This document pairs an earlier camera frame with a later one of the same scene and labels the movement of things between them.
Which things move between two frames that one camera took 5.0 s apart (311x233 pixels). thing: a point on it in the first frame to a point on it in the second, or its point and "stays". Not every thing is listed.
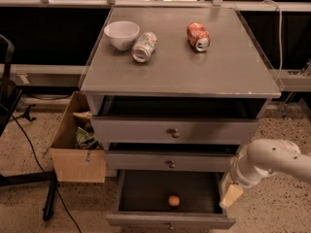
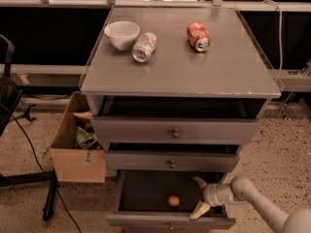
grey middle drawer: x=170 y=157 stays
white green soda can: x=144 y=47 stays
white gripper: x=237 y=173 to x=212 y=194
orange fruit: x=174 y=200 stays
